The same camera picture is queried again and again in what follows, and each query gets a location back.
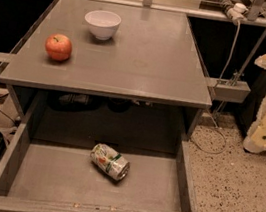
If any green white 7up can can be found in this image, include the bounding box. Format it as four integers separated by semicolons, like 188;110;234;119
90;143;130;181

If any grey counter cabinet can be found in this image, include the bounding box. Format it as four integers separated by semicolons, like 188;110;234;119
0;0;212;134

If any open grey top drawer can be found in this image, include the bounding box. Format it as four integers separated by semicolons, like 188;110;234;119
0;102;233;212

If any thin metal rod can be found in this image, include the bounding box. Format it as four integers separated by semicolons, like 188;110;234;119
228;0;266;93

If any white ceramic bowl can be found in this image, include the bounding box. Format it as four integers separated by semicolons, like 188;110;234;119
85;10;122;40

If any red apple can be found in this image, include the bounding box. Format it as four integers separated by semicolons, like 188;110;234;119
45;33;73;62

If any grey metal side bracket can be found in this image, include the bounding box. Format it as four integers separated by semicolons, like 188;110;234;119
205;77;250;104

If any white power cable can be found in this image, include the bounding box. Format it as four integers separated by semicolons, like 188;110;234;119
187;15;249;158

